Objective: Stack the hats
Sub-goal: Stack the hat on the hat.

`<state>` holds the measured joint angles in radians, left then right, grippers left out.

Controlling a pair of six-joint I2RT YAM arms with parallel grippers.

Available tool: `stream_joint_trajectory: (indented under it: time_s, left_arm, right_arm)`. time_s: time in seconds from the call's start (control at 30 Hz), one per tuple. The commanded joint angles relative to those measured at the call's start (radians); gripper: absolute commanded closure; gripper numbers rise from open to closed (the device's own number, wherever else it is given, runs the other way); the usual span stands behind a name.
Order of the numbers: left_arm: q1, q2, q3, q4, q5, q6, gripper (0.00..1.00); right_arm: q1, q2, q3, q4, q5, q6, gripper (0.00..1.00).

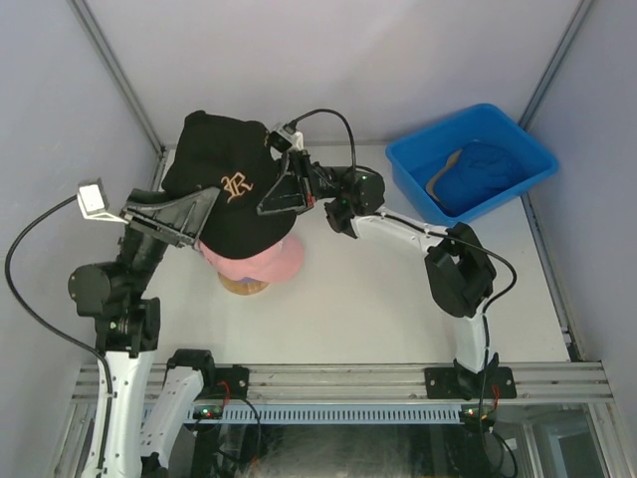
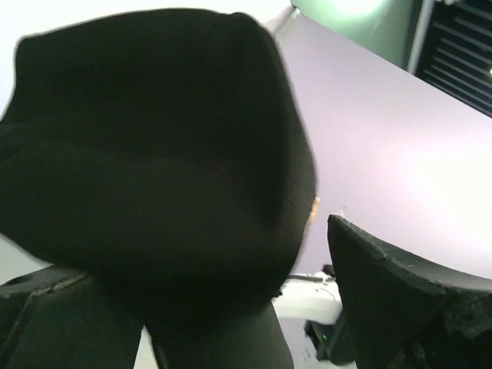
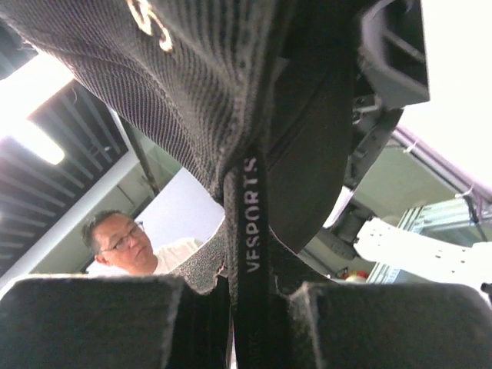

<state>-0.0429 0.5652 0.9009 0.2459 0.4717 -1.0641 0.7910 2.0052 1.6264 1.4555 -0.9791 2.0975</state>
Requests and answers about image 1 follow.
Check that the blue plastic bin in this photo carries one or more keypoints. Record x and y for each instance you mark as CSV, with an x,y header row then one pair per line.
x,y
416,157

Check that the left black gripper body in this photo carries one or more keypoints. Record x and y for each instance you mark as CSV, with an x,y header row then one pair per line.
x,y
162,233

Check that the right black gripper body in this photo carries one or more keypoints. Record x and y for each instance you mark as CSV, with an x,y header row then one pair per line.
x,y
320,181

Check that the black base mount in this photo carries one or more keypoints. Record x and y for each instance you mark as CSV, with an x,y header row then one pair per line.
x,y
450,382
230,381

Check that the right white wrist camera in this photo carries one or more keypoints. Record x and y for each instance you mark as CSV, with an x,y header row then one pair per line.
x,y
285,137

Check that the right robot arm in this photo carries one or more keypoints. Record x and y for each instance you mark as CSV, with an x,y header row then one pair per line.
x,y
459,272

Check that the purple baseball cap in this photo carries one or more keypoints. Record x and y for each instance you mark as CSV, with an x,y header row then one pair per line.
x,y
249,281

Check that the pink baseball cap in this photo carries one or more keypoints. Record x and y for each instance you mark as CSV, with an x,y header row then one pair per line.
x,y
277,264

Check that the aluminium front rail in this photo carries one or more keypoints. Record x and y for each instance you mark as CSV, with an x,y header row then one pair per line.
x,y
537,382

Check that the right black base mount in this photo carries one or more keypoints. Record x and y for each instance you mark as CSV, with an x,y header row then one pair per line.
x,y
450,382

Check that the black baseball cap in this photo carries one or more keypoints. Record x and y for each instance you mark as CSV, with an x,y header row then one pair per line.
x,y
231,155

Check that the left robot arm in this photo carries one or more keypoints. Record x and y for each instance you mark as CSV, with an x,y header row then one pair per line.
x,y
126,442

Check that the blue baseball cap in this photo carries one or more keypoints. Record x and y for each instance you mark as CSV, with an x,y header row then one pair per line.
x,y
472,175

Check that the perforated cable tray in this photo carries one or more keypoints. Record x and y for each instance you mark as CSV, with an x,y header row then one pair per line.
x,y
321,414

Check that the wooden hat stand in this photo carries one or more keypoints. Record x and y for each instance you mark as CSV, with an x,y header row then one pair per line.
x,y
241,289

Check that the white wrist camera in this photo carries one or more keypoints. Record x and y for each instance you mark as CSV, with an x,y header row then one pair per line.
x,y
285,137
93,202

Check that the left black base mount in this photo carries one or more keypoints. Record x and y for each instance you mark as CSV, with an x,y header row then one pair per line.
x,y
230,381

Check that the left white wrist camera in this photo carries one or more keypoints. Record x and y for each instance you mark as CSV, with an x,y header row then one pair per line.
x,y
93,202

